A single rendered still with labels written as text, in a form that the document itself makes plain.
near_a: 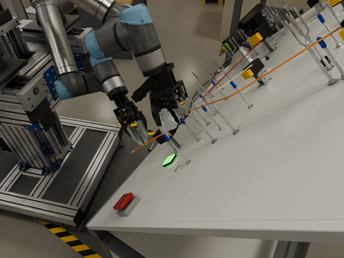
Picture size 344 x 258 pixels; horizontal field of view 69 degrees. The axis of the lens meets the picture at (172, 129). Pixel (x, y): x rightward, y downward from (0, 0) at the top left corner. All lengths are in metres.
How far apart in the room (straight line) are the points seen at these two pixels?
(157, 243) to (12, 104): 0.81
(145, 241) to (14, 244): 1.27
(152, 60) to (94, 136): 1.57
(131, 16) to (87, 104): 2.25
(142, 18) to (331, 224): 0.55
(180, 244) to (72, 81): 0.71
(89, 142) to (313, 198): 1.93
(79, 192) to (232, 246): 1.15
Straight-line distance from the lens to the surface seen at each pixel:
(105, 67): 0.90
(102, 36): 0.70
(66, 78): 1.00
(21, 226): 2.15
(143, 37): 0.65
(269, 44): 1.09
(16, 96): 1.19
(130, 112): 0.84
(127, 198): 0.70
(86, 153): 2.06
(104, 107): 2.75
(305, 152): 0.39
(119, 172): 2.14
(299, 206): 0.32
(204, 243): 0.99
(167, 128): 0.72
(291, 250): 0.84
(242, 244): 1.02
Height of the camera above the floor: 1.73
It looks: 45 degrees down
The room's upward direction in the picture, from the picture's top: straight up
